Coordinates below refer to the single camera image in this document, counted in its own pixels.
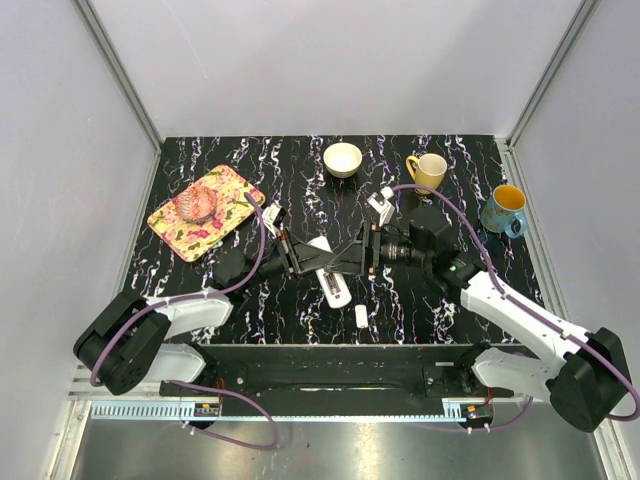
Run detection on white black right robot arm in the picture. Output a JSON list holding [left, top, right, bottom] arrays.
[[326, 207, 631, 433]]

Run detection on white remote control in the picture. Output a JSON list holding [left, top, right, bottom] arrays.
[[315, 268, 352, 309]]

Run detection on yellow mug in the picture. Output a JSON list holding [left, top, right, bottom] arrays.
[[405, 153, 448, 190]]

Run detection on pink patterned glass bowl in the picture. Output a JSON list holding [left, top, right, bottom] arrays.
[[172, 185, 217, 223]]

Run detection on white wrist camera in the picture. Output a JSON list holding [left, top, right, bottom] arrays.
[[262, 203, 287, 238], [367, 187, 395, 226]]

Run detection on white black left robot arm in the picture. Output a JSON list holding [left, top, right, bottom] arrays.
[[72, 230, 333, 396]]

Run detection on cream ceramic bowl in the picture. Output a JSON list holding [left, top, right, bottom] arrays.
[[323, 142, 363, 179]]

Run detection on aluminium frame post left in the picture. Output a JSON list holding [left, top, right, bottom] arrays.
[[71, 0, 163, 152]]

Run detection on blue butterfly mug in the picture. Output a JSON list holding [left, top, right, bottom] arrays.
[[480, 184, 528, 239]]

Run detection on aluminium frame post right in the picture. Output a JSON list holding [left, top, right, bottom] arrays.
[[504, 0, 604, 149]]

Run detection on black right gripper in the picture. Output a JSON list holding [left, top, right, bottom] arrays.
[[325, 220, 431, 276]]

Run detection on aluminium frame post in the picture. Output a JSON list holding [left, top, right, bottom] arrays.
[[71, 0, 163, 152], [504, 0, 604, 149]]

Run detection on white remote battery cover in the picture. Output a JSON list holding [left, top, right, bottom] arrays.
[[354, 304, 368, 329]]

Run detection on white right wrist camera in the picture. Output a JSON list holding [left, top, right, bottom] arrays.
[[367, 187, 395, 226]]

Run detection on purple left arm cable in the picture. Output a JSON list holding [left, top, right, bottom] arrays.
[[89, 192, 281, 450]]

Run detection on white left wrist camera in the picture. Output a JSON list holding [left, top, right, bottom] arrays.
[[262, 203, 287, 238]]

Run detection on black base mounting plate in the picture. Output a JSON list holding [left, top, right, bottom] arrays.
[[159, 344, 516, 416]]

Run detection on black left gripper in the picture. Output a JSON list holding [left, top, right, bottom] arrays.
[[240, 228, 335, 291]]

